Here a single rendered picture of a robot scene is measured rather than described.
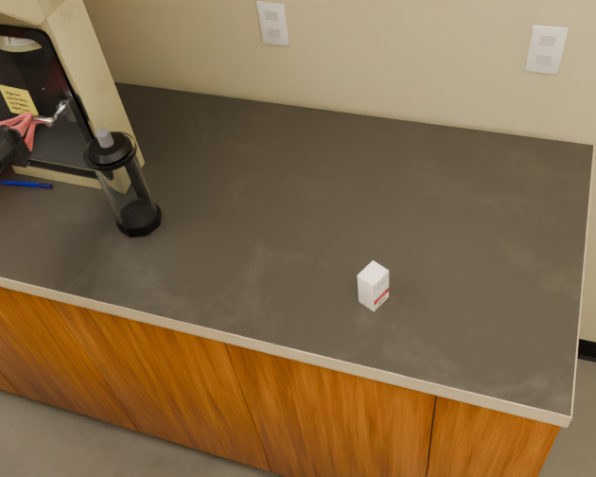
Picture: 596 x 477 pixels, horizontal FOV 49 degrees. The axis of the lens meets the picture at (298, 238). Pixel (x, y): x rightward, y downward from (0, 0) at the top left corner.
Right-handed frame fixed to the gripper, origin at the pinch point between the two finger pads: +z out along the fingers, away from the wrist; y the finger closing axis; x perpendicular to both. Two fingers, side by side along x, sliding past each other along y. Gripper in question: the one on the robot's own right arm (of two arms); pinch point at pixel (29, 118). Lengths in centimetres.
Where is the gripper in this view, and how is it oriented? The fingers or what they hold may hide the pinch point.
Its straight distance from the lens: 151.1
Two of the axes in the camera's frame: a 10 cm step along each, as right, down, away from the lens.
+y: -1.1, -6.6, -7.5
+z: 3.3, -7.3, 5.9
